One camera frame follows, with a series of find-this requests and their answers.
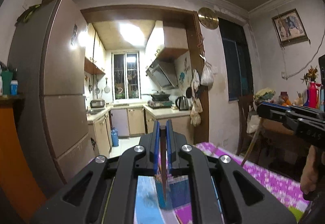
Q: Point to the orange wooden cabinet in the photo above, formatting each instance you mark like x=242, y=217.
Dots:
x=17, y=181

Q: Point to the blue gas bottle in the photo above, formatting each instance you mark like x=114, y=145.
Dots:
x=114, y=136

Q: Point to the blue utensil holder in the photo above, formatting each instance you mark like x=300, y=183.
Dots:
x=177, y=192

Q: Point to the framed elephant picture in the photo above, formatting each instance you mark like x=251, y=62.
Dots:
x=289, y=28

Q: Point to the red thermos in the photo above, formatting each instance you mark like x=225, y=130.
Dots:
x=313, y=94

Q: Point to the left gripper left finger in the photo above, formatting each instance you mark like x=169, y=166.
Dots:
x=156, y=137

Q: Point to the white plastic bag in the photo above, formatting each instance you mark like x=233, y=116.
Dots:
x=207, y=77

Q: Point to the gold round wall clock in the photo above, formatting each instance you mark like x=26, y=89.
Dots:
x=208, y=18

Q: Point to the wooden chair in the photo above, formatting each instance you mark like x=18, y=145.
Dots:
x=245, y=104

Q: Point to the floral striped tablecloth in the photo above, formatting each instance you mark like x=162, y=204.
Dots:
x=147, y=209

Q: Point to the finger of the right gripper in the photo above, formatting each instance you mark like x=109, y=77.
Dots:
x=264, y=110

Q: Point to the kitchen window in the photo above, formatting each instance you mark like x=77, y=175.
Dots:
x=126, y=76

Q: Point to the dark wooden chopstick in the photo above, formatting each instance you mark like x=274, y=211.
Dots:
x=163, y=159

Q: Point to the person's right hand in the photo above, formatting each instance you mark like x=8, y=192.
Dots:
x=313, y=172

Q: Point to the black wok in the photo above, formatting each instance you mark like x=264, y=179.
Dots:
x=159, y=96

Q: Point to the range hood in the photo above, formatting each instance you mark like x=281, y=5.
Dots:
x=163, y=73

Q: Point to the electric kettle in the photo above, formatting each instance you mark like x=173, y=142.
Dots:
x=182, y=103

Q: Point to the light wooden chopstick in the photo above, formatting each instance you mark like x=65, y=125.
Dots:
x=252, y=144

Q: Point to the brown refrigerator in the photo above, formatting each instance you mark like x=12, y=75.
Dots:
x=53, y=127

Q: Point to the flower bouquet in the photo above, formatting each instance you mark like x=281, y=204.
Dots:
x=310, y=76

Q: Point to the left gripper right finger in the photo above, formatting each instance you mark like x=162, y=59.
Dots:
x=170, y=144

